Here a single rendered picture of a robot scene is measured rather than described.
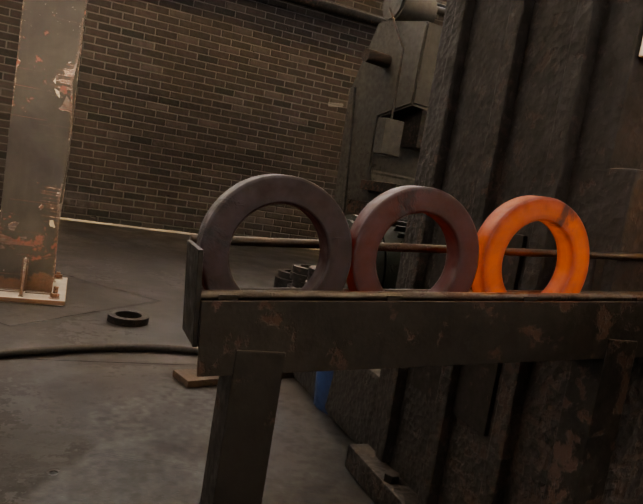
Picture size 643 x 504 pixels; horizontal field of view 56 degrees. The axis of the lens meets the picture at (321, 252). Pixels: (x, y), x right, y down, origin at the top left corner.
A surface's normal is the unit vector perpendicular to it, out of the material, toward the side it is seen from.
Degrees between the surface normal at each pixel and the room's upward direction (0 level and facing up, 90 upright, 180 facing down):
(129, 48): 90
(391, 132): 90
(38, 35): 90
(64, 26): 90
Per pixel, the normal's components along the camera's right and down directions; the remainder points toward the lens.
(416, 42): -0.84, -0.08
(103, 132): 0.36, 0.16
